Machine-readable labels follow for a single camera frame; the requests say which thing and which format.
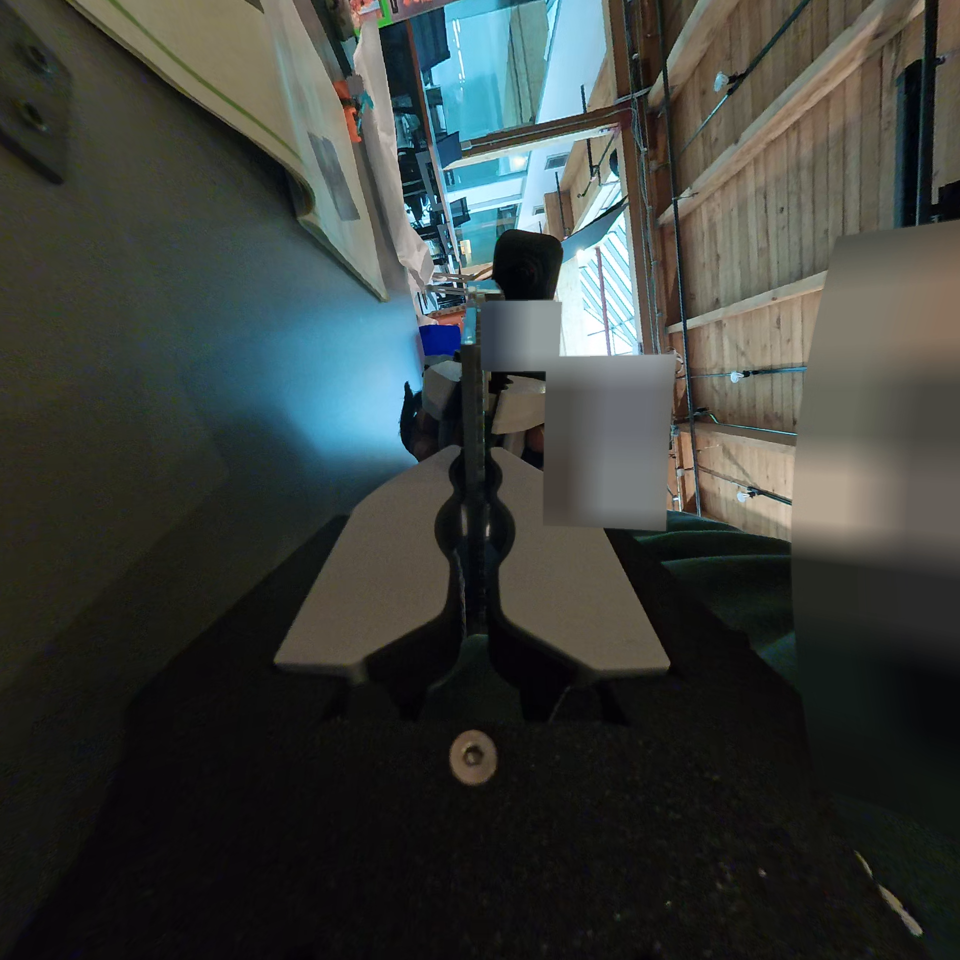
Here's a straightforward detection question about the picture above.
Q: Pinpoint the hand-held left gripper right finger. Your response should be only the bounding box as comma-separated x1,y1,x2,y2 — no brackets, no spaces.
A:
483,447,671,723

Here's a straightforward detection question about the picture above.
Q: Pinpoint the orange brick piece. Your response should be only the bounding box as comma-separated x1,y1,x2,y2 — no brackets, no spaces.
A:
335,75,376,145

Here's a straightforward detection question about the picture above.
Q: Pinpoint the white plastic bag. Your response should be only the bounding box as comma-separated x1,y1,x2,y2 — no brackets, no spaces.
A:
352,22,438,297

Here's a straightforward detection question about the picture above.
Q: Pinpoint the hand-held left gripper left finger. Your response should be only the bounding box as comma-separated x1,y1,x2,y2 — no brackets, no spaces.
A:
273,447,470,723

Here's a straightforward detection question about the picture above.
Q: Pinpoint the colourful toy box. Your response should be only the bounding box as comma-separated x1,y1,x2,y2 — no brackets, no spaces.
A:
352,0,451,30

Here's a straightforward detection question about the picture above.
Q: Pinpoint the brick instruction booklet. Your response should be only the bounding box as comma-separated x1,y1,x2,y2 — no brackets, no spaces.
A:
71,0,391,303

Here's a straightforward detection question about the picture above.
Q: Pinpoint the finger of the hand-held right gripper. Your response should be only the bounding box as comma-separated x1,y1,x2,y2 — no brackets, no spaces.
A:
423,360,466,436
491,375,545,434

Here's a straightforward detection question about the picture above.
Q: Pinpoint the grey studded brick baseplate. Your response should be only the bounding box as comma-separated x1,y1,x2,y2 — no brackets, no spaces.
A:
457,288,489,661

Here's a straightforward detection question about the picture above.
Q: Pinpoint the black wall panel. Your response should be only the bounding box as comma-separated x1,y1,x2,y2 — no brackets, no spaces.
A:
894,58,960,228

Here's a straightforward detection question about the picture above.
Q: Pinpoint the grey two-hole brick tile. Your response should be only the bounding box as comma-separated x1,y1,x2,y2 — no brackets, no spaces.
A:
0,15,72,185

